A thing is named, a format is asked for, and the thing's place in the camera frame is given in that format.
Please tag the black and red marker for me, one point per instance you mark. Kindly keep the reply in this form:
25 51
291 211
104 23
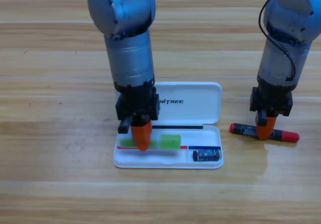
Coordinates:
288 135

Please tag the dark blue eraser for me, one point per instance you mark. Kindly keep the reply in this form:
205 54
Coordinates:
206 155

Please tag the white Unitree pencil case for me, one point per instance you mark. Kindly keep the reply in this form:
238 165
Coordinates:
195 108

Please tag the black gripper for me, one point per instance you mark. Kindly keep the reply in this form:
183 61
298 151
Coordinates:
272 98
138 101

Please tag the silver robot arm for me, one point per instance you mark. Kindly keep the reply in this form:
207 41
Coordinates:
128 53
283 58

